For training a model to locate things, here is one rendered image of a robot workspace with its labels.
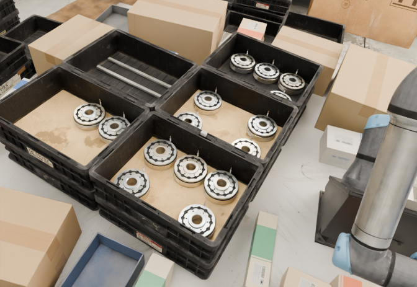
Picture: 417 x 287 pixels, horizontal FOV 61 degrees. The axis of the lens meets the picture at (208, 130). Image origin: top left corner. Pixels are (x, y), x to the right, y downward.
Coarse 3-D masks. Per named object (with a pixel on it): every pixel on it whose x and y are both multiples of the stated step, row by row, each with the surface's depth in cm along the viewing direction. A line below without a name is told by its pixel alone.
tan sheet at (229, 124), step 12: (192, 96) 133; (180, 108) 128; (192, 108) 129; (228, 108) 131; (240, 108) 131; (204, 120) 125; (216, 120) 126; (228, 120) 126; (240, 120) 127; (216, 132) 122; (228, 132) 122; (240, 132) 123; (276, 132) 125; (264, 144) 120; (264, 156) 117
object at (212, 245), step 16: (96, 176) 93; (256, 176) 98; (112, 192) 92; (128, 192) 90; (144, 208) 88; (240, 208) 91; (176, 224) 86; (224, 224) 87; (192, 240) 86; (208, 240) 84
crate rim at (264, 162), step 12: (192, 72) 127; (216, 72) 129; (180, 84) 122; (240, 84) 125; (168, 96) 117; (264, 96) 123; (156, 108) 112; (180, 120) 110; (288, 120) 115; (228, 144) 105; (276, 144) 107; (252, 156) 103
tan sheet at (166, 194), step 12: (180, 156) 113; (132, 168) 108; (144, 168) 108; (156, 180) 106; (168, 180) 106; (156, 192) 103; (168, 192) 103; (180, 192) 104; (192, 192) 104; (240, 192) 106; (156, 204) 100; (168, 204) 101; (180, 204) 101; (192, 204) 102; (216, 204) 102; (228, 204) 103; (216, 216) 100; (228, 216) 100; (216, 228) 97
